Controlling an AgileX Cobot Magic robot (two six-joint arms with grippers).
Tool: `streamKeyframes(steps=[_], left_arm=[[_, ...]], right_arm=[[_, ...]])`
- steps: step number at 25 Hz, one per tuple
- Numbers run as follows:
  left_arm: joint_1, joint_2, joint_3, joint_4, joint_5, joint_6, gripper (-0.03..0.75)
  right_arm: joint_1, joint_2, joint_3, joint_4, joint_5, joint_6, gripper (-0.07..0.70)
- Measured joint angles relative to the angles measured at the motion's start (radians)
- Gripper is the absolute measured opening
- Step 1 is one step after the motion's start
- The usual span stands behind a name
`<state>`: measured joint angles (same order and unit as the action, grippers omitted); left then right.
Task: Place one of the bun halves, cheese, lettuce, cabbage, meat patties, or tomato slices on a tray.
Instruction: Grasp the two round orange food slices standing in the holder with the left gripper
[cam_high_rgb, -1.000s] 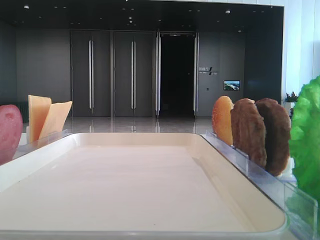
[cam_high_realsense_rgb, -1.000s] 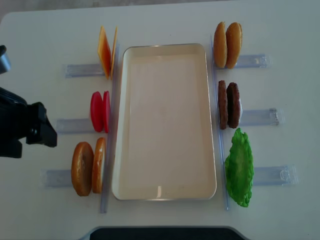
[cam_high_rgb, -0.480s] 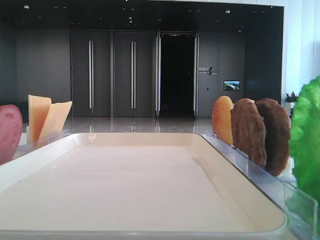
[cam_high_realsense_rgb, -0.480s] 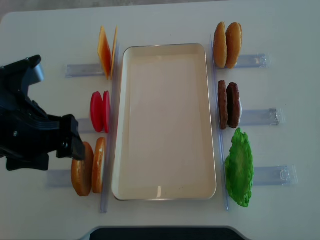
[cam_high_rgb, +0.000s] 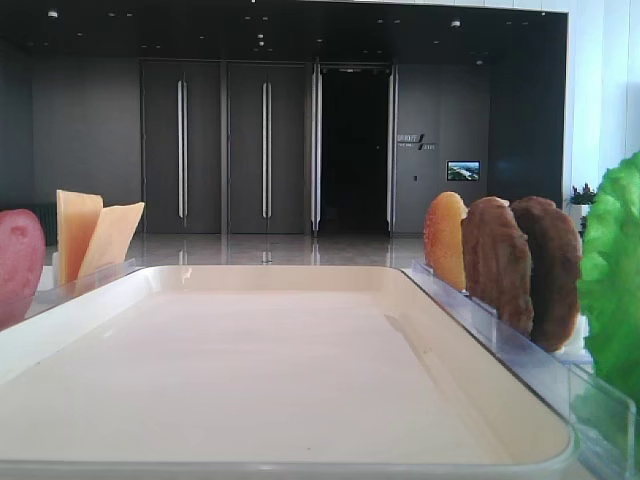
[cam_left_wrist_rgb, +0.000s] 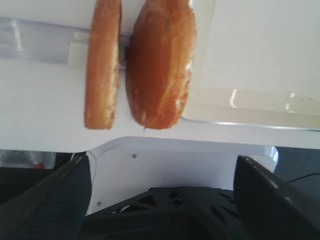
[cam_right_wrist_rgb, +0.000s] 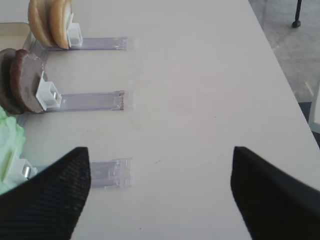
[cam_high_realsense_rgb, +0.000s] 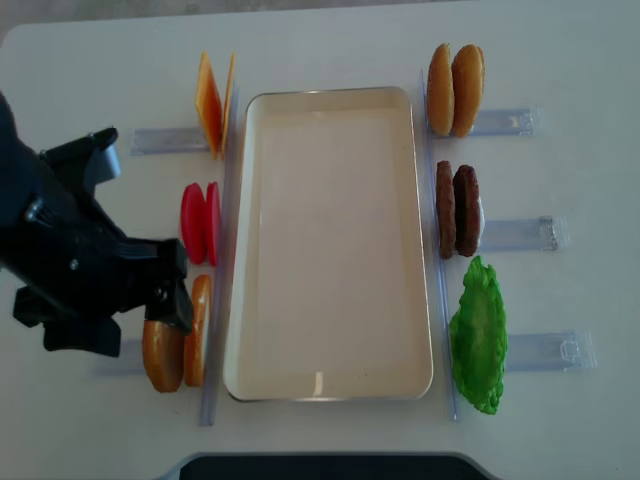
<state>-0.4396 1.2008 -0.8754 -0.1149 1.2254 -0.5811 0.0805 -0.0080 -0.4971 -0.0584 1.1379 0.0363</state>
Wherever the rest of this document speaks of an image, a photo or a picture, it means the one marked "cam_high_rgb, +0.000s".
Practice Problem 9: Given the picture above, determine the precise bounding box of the front brown meat patty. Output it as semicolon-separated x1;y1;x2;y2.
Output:
461;196;534;337

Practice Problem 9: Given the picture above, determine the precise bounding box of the front yellow cheese slice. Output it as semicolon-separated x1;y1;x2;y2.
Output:
78;202;145;278

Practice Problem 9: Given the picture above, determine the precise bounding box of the yellow cheese slice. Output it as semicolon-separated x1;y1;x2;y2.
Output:
78;202;145;278
56;190;103;285

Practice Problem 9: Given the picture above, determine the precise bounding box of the rear dark meat patty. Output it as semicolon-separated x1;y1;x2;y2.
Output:
511;196;582;352

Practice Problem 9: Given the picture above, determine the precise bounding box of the rear yellow cheese slice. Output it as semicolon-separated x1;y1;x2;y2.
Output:
56;190;103;285

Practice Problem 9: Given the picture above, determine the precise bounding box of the green lettuce leaf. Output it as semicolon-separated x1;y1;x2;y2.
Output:
571;151;640;451

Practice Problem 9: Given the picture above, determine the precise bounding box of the upright golden bun slice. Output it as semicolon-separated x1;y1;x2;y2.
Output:
424;191;468;291

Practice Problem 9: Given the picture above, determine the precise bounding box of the middle dark double door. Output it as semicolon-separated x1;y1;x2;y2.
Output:
228;64;305;235

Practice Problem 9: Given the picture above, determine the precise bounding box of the dark double door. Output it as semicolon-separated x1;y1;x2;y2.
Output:
228;64;305;235
141;61;222;234

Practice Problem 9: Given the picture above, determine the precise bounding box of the cream rectangular plastic tray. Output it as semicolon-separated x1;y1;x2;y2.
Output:
1;266;578;479

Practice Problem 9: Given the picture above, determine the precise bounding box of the left dark double door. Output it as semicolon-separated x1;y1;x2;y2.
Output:
141;61;222;234

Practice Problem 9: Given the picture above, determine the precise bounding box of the potted green plant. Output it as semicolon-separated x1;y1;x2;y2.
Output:
569;183;597;205

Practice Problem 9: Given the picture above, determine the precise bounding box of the left clear acrylic rack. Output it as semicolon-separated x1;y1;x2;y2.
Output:
25;252;139;319

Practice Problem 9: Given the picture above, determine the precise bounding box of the clear acrylic rack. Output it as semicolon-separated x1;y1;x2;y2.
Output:
25;252;139;319
404;261;639;479

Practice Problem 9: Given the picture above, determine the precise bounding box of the right clear acrylic rack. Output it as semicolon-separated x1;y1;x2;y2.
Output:
404;261;639;479

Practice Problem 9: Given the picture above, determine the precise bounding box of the wall mounted small screen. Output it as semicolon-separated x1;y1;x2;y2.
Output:
447;161;481;182

